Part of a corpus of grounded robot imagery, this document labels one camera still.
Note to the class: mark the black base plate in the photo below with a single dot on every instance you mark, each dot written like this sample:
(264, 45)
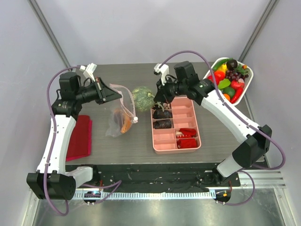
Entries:
(161, 177)

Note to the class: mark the floral dark rolled sock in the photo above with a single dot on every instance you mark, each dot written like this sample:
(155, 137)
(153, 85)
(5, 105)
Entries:
(161, 106)

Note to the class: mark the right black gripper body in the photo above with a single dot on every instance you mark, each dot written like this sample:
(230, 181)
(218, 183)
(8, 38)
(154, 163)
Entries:
(164, 90)

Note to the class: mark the orange tangerine toy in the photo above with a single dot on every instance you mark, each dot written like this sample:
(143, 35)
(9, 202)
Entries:
(227, 96)

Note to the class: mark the white fruit basket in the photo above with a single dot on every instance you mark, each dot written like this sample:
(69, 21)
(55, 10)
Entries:
(224, 64)

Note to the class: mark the purple grapes toy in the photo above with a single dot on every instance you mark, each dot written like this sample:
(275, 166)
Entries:
(235, 75)

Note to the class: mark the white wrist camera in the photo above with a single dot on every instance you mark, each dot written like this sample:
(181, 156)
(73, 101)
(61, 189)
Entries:
(161, 70)
(88, 71)

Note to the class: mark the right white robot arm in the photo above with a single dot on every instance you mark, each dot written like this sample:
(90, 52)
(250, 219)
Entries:
(253, 139)

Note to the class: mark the pink compartment tray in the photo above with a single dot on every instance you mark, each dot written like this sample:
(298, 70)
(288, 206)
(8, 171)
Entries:
(164, 140)

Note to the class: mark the red white rolled sock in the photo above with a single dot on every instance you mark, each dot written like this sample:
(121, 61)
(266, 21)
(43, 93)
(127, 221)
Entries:
(185, 133)

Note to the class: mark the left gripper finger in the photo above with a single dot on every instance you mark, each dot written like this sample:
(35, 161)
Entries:
(107, 91)
(112, 97)

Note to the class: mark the red tomato toy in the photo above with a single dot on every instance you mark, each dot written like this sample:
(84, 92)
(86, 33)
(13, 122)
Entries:
(219, 76)

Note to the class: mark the red folded cloth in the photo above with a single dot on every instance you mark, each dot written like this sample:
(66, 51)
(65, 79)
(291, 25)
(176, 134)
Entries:
(80, 144)

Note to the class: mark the dark rolled sock lower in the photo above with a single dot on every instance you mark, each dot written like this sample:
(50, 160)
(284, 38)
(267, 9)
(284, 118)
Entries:
(162, 124)

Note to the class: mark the green lime toy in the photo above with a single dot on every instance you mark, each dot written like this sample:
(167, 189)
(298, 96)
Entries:
(229, 91)

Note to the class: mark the clear pink zip bag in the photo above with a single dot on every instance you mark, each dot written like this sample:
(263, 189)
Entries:
(127, 104)

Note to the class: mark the red chili pepper toy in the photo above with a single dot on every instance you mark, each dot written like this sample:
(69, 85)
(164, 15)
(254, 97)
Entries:
(237, 95)

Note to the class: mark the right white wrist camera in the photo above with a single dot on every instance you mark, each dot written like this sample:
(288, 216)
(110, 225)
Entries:
(161, 70)

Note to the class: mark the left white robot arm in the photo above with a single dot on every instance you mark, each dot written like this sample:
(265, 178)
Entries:
(51, 180)

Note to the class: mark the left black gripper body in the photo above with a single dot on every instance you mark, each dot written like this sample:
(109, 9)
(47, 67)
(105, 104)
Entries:
(91, 93)

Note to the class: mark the dark rolled sock middle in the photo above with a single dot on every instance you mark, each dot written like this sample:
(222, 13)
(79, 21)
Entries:
(160, 114)

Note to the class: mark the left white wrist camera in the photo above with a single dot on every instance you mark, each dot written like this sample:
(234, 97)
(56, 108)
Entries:
(88, 71)

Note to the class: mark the orange papaya slice toy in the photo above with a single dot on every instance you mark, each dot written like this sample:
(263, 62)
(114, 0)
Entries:
(122, 120)

